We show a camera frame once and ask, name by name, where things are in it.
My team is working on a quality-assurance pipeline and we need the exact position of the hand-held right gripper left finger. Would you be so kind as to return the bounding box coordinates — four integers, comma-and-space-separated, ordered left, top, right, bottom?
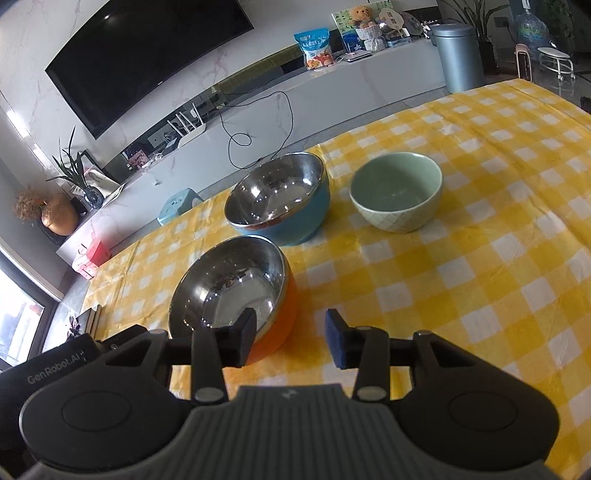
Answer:
99, 308, 257, 404

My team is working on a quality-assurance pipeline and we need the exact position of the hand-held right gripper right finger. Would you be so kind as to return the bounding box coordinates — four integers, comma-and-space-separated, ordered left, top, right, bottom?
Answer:
325, 308, 465, 402

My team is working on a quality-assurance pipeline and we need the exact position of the orange steel bowl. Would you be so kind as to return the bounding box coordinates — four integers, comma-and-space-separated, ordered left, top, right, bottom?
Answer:
167, 235, 298, 367

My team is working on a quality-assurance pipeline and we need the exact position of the blue steel bowl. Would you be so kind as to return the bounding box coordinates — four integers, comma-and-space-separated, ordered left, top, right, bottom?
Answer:
224, 152, 331, 247

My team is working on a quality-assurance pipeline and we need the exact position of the green ceramic bowl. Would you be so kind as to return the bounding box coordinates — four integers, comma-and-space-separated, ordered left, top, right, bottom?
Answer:
348, 152, 444, 233

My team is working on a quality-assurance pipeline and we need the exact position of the pink storage box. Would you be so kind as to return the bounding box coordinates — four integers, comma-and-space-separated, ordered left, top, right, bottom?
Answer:
71, 240, 112, 280

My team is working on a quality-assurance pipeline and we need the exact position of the light blue plastic stool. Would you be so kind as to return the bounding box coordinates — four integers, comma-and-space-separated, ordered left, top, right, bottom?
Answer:
157, 187, 204, 227

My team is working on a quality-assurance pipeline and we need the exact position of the gold vase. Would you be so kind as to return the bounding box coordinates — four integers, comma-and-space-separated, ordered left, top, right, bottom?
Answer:
41, 194, 79, 237

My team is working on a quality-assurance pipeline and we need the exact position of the yellow checked tablecloth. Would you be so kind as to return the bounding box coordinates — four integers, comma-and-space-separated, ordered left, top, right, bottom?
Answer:
83, 78, 591, 480

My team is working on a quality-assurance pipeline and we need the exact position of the dried flower bunch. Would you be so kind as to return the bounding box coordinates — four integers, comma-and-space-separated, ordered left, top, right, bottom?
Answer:
11, 187, 47, 222

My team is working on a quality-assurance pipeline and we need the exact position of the portrait drawing sheet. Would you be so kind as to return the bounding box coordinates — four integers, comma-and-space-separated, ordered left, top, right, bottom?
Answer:
90, 168, 125, 197

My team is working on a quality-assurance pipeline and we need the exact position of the long leaf green plant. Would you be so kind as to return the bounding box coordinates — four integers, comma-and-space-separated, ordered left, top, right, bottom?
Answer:
46, 127, 93, 195

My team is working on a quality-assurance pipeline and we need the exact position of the white router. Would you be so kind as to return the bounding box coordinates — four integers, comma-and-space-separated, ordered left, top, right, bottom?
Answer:
165, 105, 207, 148

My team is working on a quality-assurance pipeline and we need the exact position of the white television console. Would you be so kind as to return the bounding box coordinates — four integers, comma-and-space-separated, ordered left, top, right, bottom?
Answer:
55, 32, 448, 273

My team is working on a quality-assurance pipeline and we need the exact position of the blue snack bag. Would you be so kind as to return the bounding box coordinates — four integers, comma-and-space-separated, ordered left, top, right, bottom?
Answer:
294, 28, 335, 71

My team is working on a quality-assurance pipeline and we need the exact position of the white wrapped basket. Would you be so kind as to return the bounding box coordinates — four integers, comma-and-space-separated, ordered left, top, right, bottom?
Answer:
355, 25, 386, 51

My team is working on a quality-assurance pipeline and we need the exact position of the grey trash bin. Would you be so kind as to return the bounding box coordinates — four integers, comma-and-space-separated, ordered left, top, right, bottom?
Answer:
429, 23, 486, 94

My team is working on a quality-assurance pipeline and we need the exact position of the green picture board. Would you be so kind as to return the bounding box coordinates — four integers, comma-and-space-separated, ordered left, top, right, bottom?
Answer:
331, 8, 365, 54

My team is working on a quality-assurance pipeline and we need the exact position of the brown teddy bear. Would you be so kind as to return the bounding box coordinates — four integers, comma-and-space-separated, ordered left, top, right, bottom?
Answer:
347, 6, 377, 29

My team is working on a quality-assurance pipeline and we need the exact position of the round paper fan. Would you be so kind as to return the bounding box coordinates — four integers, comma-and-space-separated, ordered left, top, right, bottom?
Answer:
376, 0, 403, 33

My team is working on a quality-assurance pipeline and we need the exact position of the small pink heater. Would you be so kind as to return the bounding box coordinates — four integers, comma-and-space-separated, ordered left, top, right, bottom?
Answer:
514, 44, 536, 81

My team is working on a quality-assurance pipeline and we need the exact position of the tall leaf potted plant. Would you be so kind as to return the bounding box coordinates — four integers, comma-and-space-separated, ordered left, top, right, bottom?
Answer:
438, 0, 509, 75

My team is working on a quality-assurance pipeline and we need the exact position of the white round stool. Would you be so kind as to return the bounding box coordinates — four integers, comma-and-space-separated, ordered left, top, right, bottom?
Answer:
537, 46, 575, 84

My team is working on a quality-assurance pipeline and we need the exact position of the blue water jug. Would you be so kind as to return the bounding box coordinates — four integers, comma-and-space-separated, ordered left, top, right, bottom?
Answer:
515, 0, 550, 61

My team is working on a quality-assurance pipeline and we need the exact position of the bushy green plant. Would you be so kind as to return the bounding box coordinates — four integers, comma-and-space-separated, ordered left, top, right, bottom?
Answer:
545, 0, 575, 51

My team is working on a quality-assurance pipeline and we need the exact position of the black sliding door frame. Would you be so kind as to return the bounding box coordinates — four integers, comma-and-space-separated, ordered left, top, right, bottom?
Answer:
0, 240, 63, 370

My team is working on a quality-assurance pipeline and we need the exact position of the black cable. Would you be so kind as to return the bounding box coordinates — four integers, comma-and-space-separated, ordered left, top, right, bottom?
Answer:
219, 91, 294, 169

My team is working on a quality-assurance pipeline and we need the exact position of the black wall television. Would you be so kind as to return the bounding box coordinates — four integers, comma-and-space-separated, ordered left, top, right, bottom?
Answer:
45, 0, 256, 140

